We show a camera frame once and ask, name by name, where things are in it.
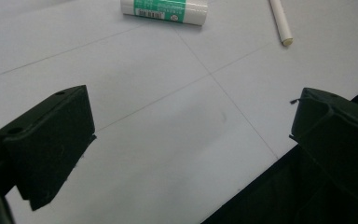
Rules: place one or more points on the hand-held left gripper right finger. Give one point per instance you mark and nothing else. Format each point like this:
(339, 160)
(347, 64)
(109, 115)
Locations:
(338, 140)

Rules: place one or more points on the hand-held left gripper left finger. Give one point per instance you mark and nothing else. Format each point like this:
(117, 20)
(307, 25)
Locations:
(49, 146)

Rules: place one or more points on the white glue stick green label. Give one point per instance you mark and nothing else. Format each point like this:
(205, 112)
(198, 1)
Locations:
(167, 11)

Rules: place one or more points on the white table sheet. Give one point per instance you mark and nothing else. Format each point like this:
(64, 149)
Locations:
(167, 124)

